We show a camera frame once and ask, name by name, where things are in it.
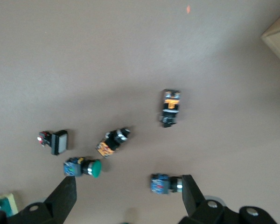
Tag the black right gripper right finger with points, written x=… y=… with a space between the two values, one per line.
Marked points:
x=192 y=196

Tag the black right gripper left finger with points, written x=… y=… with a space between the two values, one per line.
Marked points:
x=63 y=198

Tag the green load switch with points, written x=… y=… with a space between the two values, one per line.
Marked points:
x=4 y=204

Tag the green push button blue block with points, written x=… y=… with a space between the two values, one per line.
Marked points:
x=72 y=169
x=161 y=184

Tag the black square button red terminals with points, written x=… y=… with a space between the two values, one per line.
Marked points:
x=58 y=142

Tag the brown table cover sheet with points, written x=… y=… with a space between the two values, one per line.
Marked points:
x=130 y=58

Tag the black selector switch orange block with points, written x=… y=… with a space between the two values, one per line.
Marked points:
x=170 y=107
x=112 y=143

